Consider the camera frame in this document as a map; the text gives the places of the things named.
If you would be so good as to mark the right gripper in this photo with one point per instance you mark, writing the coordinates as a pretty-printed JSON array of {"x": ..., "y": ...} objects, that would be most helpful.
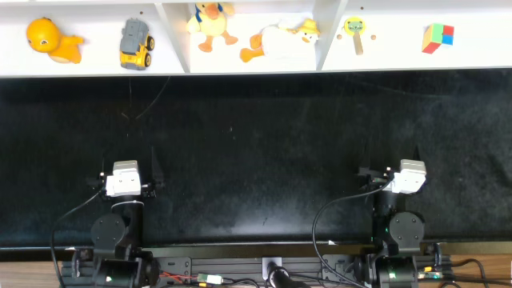
[{"x": 376, "y": 178}]

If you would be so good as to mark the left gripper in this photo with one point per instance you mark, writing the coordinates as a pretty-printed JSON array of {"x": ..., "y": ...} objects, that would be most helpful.
[{"x": 97, "y": 186}]

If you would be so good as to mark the many-coloured puzzle cube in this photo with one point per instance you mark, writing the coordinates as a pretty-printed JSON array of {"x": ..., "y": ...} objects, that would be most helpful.
[{"x": 436, "y": 38}]

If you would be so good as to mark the grey and yellow toy truck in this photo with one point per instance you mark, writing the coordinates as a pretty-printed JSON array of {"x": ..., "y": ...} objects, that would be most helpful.
[{"x": 134, "y": 40}]

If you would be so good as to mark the yellow rattle drum toy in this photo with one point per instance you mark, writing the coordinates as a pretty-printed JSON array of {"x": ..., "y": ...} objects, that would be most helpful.
[{"x": 354, "y": 27}]

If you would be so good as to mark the yellow rubber duck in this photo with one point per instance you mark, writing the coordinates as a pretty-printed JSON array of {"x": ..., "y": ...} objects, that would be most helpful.
[{"x": 44, "y": 36}]

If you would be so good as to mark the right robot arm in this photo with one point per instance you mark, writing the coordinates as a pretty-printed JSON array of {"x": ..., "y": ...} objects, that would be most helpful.
[{"x": 406, "y": 232}]

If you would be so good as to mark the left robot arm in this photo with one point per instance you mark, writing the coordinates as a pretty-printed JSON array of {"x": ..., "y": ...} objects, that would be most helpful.
[{"x": 108, "y": 232}]

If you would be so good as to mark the white shelf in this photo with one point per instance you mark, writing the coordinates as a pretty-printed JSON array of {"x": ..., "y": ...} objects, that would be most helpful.
[{"x": 100, "y": 52}]

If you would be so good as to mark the white plush duck with hat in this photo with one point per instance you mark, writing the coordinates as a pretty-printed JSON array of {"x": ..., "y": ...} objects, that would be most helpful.
[{"x": 284, "y": 42}]

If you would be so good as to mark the yellow plush duck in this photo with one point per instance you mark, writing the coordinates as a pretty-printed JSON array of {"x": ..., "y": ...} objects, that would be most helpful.
[{"x": 212, "y": 24}]

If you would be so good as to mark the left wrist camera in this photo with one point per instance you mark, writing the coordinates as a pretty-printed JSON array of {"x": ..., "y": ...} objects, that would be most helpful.
[{"x": 123, "y": 180}]

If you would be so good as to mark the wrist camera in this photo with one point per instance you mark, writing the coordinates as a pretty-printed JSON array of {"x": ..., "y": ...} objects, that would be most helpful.
[
  {"x": 123, "y": 180},
  {"x": 410, "y": 176}
]

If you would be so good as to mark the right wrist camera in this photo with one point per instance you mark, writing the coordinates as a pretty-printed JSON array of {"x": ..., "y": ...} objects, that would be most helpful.
[{"x": 410, "y": 176}]

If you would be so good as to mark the mounting rail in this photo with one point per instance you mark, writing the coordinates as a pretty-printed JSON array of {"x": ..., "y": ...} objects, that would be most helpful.
[{"x": 240, "y": 268}]

